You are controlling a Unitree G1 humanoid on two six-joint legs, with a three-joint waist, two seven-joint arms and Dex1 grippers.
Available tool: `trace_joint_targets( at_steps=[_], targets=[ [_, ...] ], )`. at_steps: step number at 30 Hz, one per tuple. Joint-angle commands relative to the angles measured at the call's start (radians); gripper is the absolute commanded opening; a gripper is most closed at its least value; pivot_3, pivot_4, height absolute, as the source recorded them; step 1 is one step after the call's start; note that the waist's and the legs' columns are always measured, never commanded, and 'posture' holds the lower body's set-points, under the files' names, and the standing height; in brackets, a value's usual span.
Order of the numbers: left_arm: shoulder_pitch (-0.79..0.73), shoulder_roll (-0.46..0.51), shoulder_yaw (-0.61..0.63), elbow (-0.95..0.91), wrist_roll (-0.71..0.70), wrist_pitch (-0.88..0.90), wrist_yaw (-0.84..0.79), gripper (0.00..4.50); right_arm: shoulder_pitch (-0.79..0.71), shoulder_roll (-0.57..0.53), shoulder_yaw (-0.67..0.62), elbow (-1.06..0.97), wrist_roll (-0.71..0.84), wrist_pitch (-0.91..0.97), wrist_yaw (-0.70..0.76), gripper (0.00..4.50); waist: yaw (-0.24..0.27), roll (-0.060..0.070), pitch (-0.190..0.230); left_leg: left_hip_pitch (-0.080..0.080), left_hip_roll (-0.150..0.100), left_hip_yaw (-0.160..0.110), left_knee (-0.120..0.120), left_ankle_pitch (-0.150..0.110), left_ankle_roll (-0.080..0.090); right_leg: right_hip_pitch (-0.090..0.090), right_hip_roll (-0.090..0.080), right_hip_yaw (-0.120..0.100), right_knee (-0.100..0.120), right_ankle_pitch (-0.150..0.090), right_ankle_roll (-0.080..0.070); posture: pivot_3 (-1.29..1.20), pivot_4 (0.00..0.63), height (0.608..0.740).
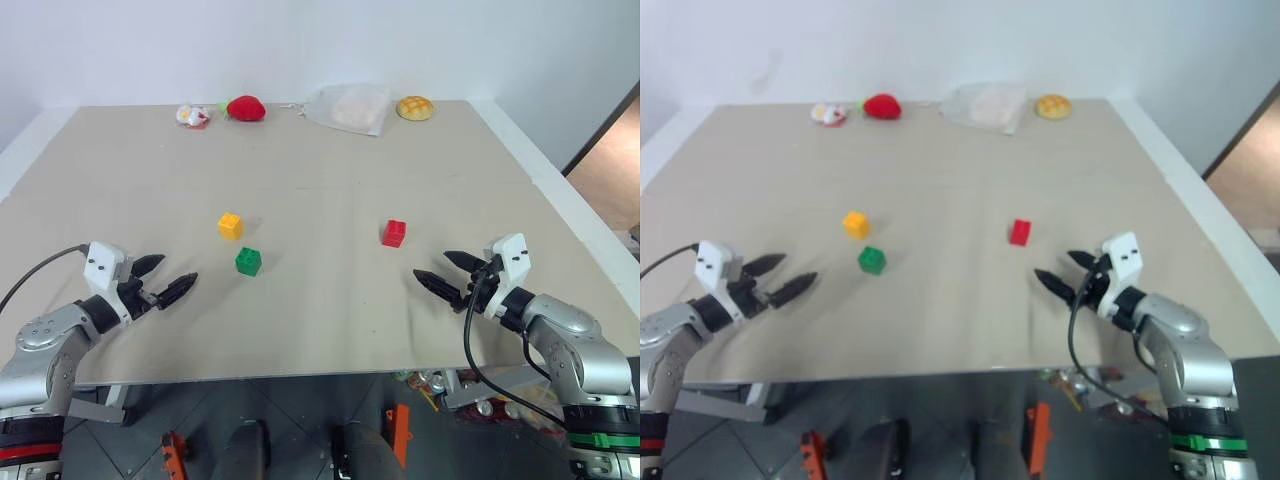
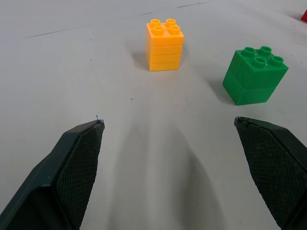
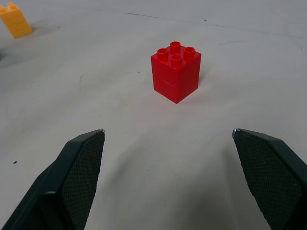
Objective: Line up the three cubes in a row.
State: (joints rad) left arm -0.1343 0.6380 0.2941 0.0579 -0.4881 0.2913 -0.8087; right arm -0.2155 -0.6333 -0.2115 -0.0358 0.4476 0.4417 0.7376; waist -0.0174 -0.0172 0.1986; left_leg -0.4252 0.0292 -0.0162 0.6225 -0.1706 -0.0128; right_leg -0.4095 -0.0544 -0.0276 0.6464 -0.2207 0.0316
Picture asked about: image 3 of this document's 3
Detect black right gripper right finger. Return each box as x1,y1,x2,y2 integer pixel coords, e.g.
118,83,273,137
231,128,307,230

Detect yellow toy brick stack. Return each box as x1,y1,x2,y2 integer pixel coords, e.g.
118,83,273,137
0,1,33,39

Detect red toy brick stack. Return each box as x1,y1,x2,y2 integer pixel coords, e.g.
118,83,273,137
150,41,202,104

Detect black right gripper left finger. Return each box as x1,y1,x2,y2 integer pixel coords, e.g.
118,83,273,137
0,129,106,230

